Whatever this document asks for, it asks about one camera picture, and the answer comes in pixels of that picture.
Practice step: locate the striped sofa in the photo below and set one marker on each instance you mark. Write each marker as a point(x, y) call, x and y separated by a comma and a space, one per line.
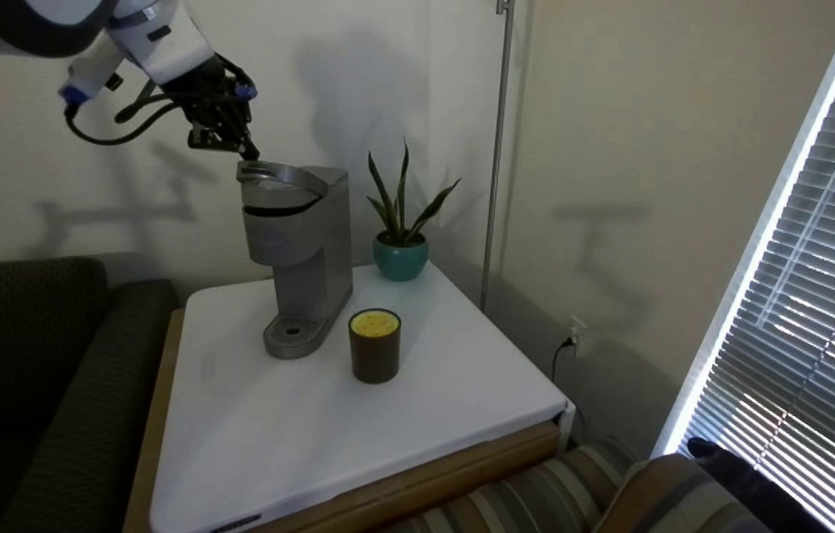
point(544, 493)

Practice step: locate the wooden table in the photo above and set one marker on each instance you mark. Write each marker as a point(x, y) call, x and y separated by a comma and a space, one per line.
point(435, 476)

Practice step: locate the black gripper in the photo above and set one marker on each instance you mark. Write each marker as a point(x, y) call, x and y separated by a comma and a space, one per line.
point(207, 93)

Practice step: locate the white plastic board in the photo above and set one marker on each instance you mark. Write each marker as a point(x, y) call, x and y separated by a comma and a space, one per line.
point(337, 424)

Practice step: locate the dark gray sofa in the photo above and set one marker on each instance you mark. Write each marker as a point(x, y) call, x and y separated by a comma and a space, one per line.
point(34, 393)

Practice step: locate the thin metal pole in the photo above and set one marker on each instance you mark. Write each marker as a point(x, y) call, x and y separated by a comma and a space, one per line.
point(494, 149)

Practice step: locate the gray coffee machine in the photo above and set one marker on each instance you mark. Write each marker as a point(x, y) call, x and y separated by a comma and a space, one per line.
point(302, 254)

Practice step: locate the dark candle jar yellow wax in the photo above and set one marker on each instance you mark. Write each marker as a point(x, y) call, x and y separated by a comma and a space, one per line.
point(373, 343)

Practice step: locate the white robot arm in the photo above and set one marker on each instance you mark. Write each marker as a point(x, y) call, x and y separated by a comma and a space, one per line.
point(62, 23)

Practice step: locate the white window blinds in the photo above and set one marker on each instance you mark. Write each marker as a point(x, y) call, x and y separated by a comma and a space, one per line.
point(812, 343)

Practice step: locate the snake plant in teal pot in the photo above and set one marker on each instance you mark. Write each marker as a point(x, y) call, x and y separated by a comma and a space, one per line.
point(401, 254)

